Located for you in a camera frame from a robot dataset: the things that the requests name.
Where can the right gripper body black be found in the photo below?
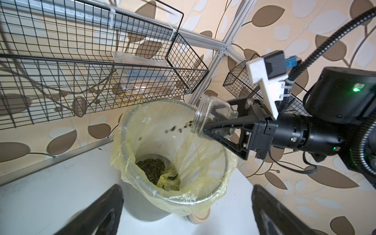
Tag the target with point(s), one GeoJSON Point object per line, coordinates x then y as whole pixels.
{"type": "Point", "coordinates": [257, 131]}

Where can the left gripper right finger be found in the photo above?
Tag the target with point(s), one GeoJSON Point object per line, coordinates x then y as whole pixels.
{"type": "Point", "coordinates": [273, 218]}

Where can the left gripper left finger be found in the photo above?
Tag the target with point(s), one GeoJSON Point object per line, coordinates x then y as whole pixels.
{"type": "Point", "coordinates": [102, 217]}

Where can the jar with beige lid back-left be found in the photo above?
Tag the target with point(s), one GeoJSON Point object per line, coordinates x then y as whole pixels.
{"type": "Point", "coordinates": [210, 110]}

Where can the wire basket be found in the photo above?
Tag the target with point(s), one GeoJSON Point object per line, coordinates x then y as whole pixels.
{"type": "Point", "coordinates": [56, 57]}
{"type": "Point", "coordinates": [238, 84]}

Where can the yellow trash bag liner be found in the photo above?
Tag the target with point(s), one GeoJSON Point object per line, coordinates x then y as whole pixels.
{"type": "Point", "coordinates": [176, 176]}

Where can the back wire basket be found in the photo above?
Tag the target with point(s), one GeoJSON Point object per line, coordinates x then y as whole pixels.
{"type": "Point", "coordinates": [56, 57]}

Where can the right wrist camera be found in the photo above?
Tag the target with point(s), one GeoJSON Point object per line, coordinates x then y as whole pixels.
{"type": "Point", "coordinates": [270, 73]}

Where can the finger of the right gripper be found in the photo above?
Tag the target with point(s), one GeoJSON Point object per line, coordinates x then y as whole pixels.
{"type": "Point", "coordinates": [222, 130]}
{"type": "Point", "coordinates": [239, 107]}

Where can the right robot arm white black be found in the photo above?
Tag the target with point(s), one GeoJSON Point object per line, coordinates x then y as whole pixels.
{"type": "Point", "coordinates": [340, 110]}

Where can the right wire basket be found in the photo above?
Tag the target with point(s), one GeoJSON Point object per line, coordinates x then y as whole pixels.
{"type": "Point", "coordinates": [238, 84]}

